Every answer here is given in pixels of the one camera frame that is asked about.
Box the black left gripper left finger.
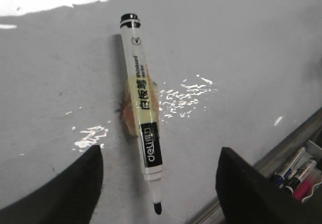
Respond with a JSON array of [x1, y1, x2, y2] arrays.
[[1, 145, 103, 223]]

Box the red magnet under clear tape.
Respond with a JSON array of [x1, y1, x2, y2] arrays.
[[121, 77, 159, 138]]

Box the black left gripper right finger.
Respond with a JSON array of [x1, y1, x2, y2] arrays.
[[215, 147, 321, 223]]

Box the blue capped marker in tray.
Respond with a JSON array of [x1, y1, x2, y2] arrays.
[[273, 145, 307, 187]]

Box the black and white whiteboard marker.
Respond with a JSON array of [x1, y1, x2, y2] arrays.
[[120, 13, 163, 215]]

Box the black capped marker in tray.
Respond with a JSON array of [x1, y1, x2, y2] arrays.
[[282, 158, 318, 194]]

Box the grey aluminium whiteboard frame rail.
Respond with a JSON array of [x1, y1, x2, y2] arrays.
[[185, 107, 322, 224]]

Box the white marker tray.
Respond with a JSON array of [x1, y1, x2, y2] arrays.
[[271, 140, 321, 203]]

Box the pink marker in tray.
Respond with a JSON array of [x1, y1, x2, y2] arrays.
[[292, 171, 321, 203]]

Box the white whiteboard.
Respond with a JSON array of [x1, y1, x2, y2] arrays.
[[1, 0, 321, 223]]

